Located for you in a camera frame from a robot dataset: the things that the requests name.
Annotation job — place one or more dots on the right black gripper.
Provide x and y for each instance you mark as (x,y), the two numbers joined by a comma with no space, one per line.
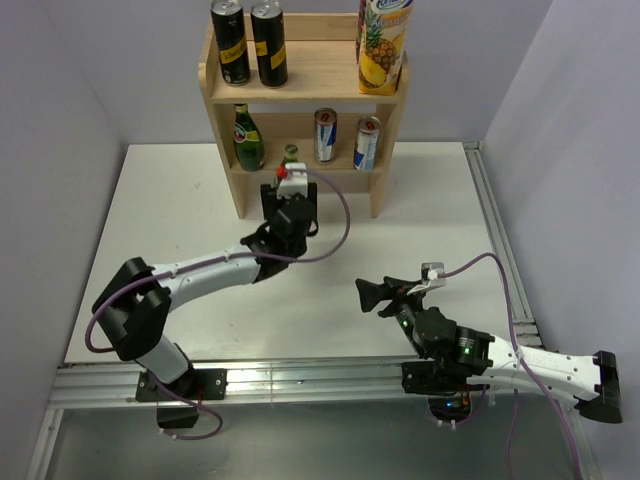
(370,293)

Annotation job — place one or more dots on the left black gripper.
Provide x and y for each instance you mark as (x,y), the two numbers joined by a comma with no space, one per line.
(269,200)

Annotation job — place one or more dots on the green glass bottle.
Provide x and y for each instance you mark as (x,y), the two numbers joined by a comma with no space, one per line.
(248,142)
(290,155)

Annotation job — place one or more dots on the silver red-top can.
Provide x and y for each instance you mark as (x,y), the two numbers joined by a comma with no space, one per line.
(366,142)
(325,134)

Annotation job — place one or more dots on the black can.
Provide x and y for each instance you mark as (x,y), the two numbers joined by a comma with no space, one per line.
(229,28)
(267,21)

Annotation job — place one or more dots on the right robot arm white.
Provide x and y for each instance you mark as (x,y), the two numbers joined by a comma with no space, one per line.
(452,358)

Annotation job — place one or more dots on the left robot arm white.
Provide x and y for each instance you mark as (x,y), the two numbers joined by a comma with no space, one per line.
(133,309)

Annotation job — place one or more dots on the wooden two-tier shelf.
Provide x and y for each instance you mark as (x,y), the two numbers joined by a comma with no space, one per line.
(322,71)

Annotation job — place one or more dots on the pineapple juice carton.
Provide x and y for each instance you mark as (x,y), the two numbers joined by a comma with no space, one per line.
(382,26)

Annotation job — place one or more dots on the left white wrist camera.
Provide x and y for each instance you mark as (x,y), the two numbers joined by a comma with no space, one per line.
(291,179)

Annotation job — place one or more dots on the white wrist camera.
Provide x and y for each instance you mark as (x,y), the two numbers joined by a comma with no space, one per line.
(432,277)
(291,179)

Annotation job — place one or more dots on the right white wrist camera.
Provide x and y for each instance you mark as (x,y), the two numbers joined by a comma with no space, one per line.
(432,277)

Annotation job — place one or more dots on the front aluminium rail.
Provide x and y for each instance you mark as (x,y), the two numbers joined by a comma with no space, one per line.
(114,385)

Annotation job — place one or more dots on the aluminium rail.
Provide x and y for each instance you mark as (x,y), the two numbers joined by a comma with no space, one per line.
(114,385)
(525,326)

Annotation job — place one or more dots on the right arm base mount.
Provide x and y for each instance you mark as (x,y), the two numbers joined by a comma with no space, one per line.
(452,401)

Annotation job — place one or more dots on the right side aluminium rail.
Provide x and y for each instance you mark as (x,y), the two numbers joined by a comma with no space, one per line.
(525,326)

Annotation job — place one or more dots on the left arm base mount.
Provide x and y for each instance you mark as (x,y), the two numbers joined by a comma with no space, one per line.
(181,403)

